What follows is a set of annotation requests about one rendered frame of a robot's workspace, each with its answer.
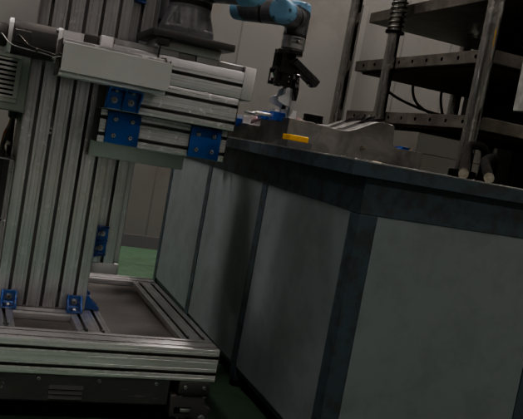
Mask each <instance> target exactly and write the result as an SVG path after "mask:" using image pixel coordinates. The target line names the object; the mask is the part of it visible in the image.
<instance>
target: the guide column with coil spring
mask: <svg viewBox="0 0 523 419"><path fill-rule="evenodd" d="M394 6H404V7H405V6H406V3H394ZM405 9H406V8H401V7H395V8H394V9H393V11H404V12H405ZM404 14H405V13H402V12H393V13H392V16H394V15H398V16H404ZM391 20H400V21H403V18H402V17H392V18H391ZM390 25H401V26H402V22H391V23H390ZM389 29H395V30H399V31H401V30H402V28H401V27H390V28H389ZM400 36H401V35H400V34H398V33H395V32H389V33H388V36H387V45H386V49H385V53H384V58H383V63H382V70H381V75H380V79H379V84H378V89H377V96H376V101H375V106H374V110H373V117H374V116H376V119H377V118H383V119H384V116H385V112H386V109H387V100H388V96H389V92H390V87H391V83H392V74H393V70H394V65H395V60H396V56H397V49H398V44H399V40H400Z"/></svg>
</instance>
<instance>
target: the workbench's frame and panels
mask: <svg viewBox="0 0 523 419"><path fill-rule="evenodd" d="M153 280H154V281H155V282H156V283H157V285H158V286H159V287H160V288H161V289H164V290H165V291H166V292H167V293H168V295H169V296H170V297H171V298H172V299H173V300H174V301H175V303H176V304H177V305H178V306H179V307H180V309H181V310H182V311H183V312H184V313H185V314H186V315H187V316H188V317H189V318H190V319H191V320H192V321H193V322H194V323H195V325H196V326H197V327H198V328H199V329H200V330H201V331H202V332H203V333H204V334H205V335H206V336H207V337H208V338H209V339H210V340H211V341H212V342H213V343H214V344H215V345H216V346H217V347H218V349H219V350H220V351H221V353H220V354H221V355H222V356H223V357H224V359H225V360H226V361H227V362H228V363H229V364H230V366H229V377H230V379H229V384H230V385H232V386H235V387H242V386H243V385H244V382H246V383H247V384H248V385H249V386H250V388H251V389H252V390H253V391H254V392H255V393H256V395H257V396H258V397H259V398H260V399H261V400H262V401H263V403H264V404H265V405H266V406H267V407H268V408H269V410H270V411H271V412H272V413H273V414H274V415H275V416H276V417H277V418H278V419H523V190H516V189H512V188H506V187H502V186H497V185H488V184H484V183H479V182H474V181H469V180H461V179H456V178H452V177H446V176H442V175H434V174H428V173H424V172H419V171H415V170H406V169H401V168H396V167H391V166H386V165H378V164H373V163H368V162H364V161H359V160H350V159H345V158H341V157H336V156H331V155H322V154H318V153H313V152H308V151H303V150H295V149H289V148H285V147H280V146H275V145H266V144H262V143H257V142H252V141H247V140H239V139H234V138H229V137H228V140H227V145H226V150H225V154H224V162H218V161H212V160H203V159H198V158H193V157H188V156H185V157H184V161H183V166H182V170H176V169H171V172H170V181H169V186H168V191H167V196H166V202H165V210H164V215H163V220H162V226H161V231H160V240H159V245H158V250H157V255H156V261H155V269H154V274H153Z"/></svg>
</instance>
